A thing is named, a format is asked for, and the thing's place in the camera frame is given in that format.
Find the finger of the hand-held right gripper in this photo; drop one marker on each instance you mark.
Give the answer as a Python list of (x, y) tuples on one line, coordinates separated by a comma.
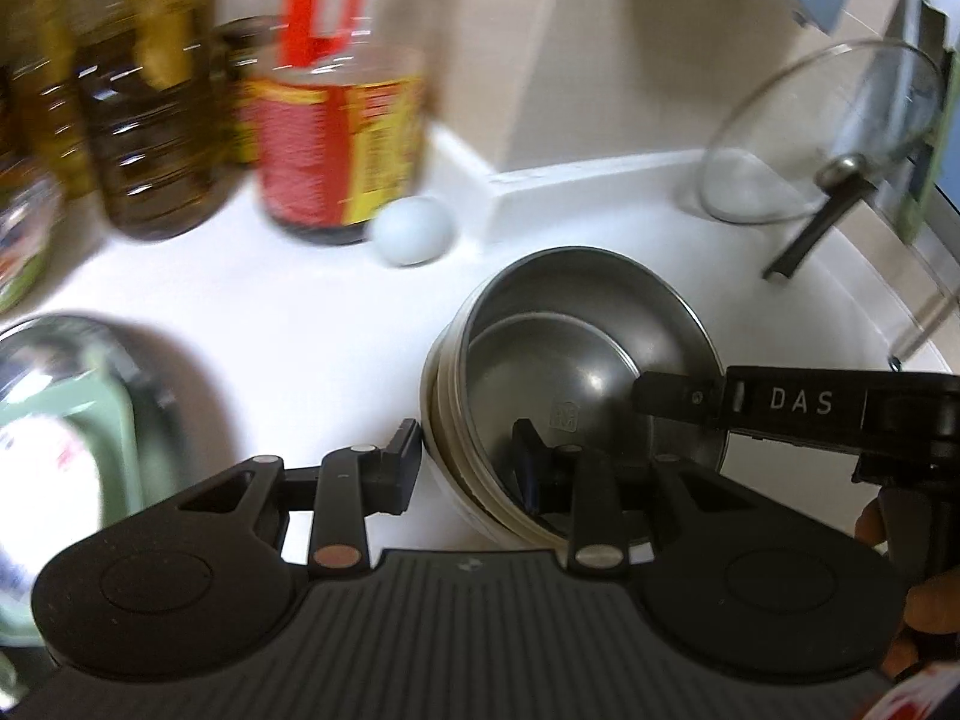
[(675, 397)]

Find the person's right hand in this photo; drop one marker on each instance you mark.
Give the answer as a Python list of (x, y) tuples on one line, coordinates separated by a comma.
[(926, 611)]

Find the dark oil bottle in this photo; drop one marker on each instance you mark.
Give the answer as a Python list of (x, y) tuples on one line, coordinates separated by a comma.
[(157, 127)]

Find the wrapped stack of colourful bowls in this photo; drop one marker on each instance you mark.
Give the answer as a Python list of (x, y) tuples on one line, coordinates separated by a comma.
[(26, 247)]

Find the pale egg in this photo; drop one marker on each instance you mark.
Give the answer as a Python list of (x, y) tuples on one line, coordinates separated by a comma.
[(412, 232)]

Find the small steel bowl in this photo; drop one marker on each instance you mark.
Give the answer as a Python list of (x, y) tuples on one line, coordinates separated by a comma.
[(600, 330)]

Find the steel dish rack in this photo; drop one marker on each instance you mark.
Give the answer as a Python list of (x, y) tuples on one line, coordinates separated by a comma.
[(922, 322)]

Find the glass pot lid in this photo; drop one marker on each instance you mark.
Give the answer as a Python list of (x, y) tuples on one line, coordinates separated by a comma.
[(810, 135)]

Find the small sauce jar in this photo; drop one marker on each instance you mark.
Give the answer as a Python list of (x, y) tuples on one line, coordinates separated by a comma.
[(234, 90)]

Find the large steel basin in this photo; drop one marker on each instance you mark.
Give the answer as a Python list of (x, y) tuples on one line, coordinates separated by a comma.
[(180, 390)]

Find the green square plate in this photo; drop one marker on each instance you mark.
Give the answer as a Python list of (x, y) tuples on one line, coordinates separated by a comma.
[(120, 435)]

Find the small white floral dish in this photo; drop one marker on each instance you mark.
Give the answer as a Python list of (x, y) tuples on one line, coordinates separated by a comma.
[(52, 495)]

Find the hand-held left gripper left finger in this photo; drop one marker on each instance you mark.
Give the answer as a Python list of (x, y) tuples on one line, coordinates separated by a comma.
[(390, 472)]

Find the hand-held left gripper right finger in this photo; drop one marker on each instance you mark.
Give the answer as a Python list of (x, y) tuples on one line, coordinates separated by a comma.
[(529, 465)]

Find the person's right forearm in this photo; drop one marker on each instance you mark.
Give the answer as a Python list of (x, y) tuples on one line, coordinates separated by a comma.
[(919, 694)]

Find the golden oil bottle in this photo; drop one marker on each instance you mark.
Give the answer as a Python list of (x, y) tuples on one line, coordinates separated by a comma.
[(56, 90)]

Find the beige plastic bowl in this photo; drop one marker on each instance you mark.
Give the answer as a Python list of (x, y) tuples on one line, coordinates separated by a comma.
[(442, 420)]

